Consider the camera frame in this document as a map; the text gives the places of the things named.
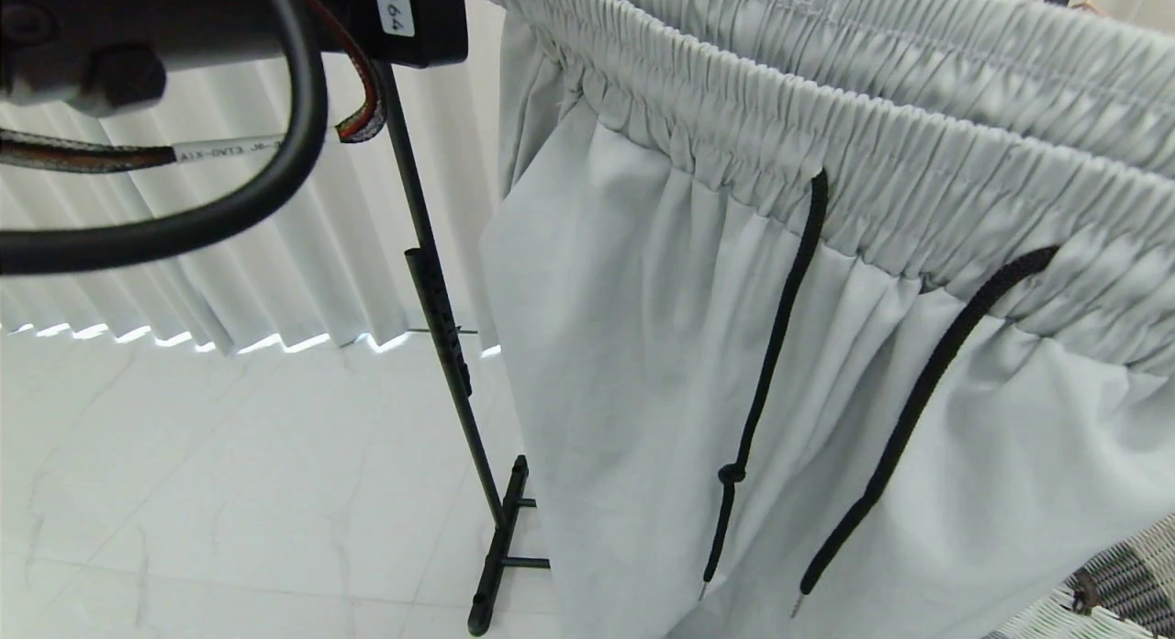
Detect pale grey shorts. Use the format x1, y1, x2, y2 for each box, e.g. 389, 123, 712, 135
464, 0, 1175, 639

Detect white laundry basket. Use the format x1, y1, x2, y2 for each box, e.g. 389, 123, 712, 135
982, 515, 1175, 639

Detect black clothes rack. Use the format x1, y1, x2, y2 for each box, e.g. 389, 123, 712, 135
375, 0, 1082, 637

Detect black cable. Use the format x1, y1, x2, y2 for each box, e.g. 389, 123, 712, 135
0, 0, 330, 277

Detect white curtain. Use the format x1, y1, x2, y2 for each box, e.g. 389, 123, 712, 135
0, 0, 1175, 357

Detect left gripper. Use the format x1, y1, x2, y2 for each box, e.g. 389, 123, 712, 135
0, 0, 469, 117

